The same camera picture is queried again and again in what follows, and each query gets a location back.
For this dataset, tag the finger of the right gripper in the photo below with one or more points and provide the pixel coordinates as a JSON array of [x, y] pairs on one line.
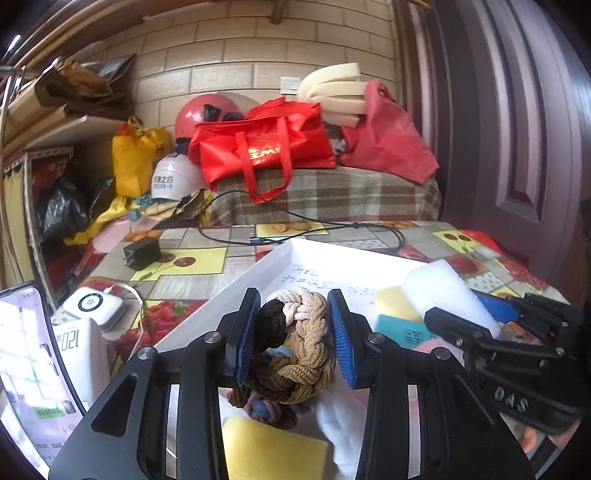
[[542, 317], [477, 341]]

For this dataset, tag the metal shelf rack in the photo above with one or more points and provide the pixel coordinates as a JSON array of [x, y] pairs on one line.
[[54, 122]]

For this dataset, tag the fruit pattern tablecloth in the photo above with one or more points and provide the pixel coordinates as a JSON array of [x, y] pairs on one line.
[[481, 268]]

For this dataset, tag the plaid blanket covered furniture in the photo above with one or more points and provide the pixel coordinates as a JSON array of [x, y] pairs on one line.
[[342, 194]]

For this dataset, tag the red plastic bag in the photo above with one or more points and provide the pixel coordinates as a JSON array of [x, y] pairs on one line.
[[483, 239]]

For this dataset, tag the yellow shopping bag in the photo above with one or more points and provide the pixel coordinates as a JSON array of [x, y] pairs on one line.
[[134, 151]]

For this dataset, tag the white helmet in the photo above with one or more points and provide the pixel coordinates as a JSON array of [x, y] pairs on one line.
[[175, 177]]

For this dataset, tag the black power adapter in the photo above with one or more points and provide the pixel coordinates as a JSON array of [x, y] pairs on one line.
[[142, 253]]

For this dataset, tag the teal tissue packet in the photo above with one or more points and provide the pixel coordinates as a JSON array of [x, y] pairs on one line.
[[408, 334]]

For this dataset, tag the white cardboard box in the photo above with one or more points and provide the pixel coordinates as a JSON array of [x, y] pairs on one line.
[[220, 276]]

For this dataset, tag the red helmet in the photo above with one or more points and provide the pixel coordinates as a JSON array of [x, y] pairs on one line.
[[204, 108]]

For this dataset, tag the braided rope knot toy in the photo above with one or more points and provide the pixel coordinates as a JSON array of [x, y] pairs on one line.
[[293, 358]]

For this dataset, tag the dark red fabric bag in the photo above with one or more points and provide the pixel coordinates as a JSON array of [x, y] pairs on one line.
[[387, 141]]

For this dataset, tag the brown wooden door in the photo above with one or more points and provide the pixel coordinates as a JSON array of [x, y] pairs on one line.
[[500, 90]]

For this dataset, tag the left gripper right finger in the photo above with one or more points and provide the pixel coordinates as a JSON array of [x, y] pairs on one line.
[[461, 435]]

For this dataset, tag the yellow sponge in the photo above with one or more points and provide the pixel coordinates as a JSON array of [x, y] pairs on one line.
[[257, 451], [395, 304]]

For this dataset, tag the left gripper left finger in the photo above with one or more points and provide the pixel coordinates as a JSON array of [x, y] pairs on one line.
[[123, 434]]

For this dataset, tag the white power bank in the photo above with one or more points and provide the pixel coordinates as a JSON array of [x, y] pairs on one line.
[[84, 353]]

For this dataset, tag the black plastic bag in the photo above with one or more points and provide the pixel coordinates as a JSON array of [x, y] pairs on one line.
[[69, 208]]

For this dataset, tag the white foam block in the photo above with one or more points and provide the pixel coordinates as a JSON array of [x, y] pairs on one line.
[[437, 285]]

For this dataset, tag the white round device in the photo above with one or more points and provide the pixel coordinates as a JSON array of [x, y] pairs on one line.
[[88, 303]]

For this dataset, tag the cream foam roll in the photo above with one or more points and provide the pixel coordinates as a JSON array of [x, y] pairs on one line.
[[339, 91]]

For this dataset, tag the red tote bag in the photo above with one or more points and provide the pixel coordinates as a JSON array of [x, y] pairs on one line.
[[278, 134]]

